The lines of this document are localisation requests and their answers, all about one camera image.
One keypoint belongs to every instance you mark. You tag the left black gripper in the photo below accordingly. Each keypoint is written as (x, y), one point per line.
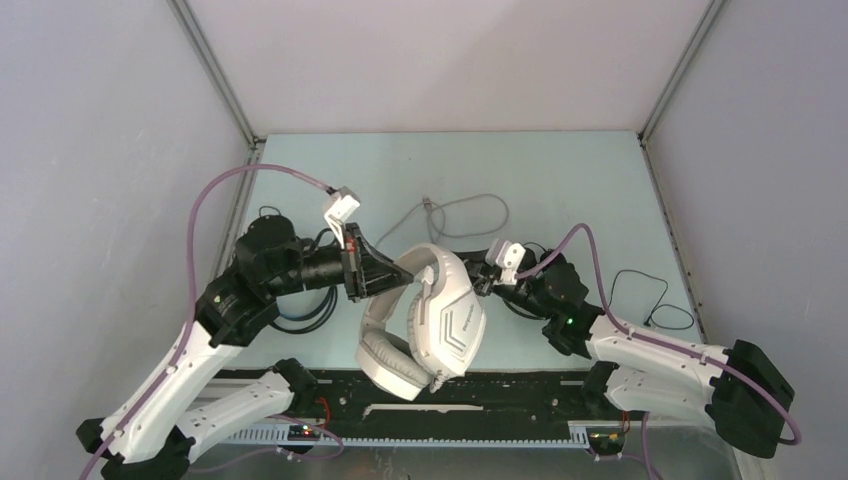
(368, 277)

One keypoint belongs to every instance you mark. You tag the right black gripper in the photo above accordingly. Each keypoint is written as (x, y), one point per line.
(482, 276)

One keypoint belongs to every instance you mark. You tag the white over-ear headphones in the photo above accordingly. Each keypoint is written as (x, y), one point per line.
(445, 327)

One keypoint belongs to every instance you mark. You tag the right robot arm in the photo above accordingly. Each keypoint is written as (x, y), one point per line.
(737, 391)

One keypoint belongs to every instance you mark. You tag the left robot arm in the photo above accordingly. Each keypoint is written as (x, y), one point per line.
(158, 433)

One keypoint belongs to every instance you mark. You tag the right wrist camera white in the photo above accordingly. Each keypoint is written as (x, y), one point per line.
(505, 257)

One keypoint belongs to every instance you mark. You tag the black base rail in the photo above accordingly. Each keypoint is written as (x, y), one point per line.
(481, 406)

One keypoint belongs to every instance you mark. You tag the right aluminium frame post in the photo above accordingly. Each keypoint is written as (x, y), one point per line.
(707, 23)

